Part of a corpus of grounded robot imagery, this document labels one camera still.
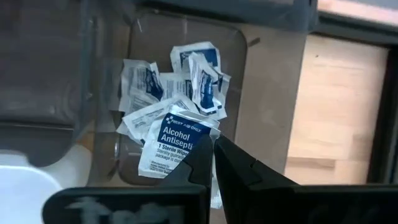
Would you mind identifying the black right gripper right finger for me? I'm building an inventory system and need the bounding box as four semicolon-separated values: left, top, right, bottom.
214;135;398;224

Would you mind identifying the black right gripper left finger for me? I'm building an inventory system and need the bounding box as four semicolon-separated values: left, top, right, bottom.
42;135;214;224

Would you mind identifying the white plastic bin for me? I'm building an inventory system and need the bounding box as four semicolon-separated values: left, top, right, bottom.
0;144;93;224

